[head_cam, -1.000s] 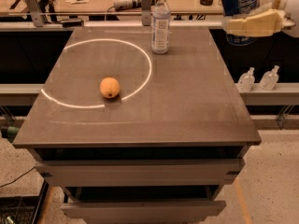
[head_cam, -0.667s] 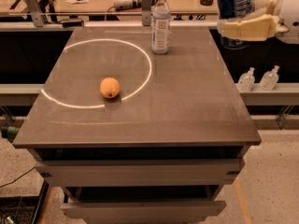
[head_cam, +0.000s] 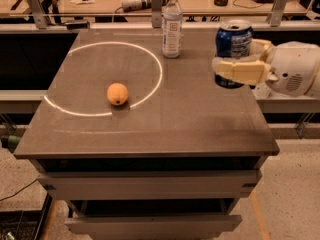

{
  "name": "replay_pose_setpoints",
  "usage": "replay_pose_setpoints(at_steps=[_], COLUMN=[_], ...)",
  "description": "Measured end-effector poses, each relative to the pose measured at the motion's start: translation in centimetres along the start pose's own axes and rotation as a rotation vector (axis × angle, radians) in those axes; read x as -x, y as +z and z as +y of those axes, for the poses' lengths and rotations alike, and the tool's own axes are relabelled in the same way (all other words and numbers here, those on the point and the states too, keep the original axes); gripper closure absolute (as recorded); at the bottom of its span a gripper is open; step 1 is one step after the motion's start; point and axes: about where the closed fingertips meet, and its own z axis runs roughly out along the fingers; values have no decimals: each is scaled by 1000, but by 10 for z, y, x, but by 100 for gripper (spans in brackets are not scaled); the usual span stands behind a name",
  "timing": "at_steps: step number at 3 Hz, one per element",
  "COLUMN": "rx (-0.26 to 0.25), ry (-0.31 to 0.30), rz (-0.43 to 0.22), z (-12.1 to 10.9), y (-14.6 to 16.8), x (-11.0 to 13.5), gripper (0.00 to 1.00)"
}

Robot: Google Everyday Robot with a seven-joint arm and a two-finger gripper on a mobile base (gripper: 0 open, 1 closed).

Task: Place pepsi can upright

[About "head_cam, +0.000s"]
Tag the left metal bracket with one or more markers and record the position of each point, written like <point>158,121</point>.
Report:
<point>38,14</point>

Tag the clear plastic water bottle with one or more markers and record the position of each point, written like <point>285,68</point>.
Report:
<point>172,29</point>

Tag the metal bracket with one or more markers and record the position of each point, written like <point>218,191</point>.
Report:
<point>156,13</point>
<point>38,14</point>
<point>275,16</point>

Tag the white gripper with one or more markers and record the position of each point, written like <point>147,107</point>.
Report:
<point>289,69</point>

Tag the right metal bracket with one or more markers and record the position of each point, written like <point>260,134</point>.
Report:
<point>275,16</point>

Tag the small clear sanitizer bottle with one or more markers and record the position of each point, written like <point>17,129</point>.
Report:
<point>261,91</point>

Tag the grey drawer cabinet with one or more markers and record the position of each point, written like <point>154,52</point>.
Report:
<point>175,119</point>

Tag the lower grey drawer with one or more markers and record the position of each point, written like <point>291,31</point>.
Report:
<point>203,226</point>

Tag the orange fruit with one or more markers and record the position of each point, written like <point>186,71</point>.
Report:
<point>117,94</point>

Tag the grey drawer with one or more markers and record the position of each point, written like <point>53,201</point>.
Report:
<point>203,226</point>
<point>150,185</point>

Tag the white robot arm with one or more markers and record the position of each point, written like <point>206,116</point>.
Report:
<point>291,68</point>

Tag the upper grey drawer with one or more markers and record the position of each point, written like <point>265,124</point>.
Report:
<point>150,185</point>

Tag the middle metal bracket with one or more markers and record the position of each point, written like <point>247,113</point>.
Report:
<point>156,13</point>

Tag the blue pepsi can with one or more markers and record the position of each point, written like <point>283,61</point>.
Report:
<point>233,41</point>

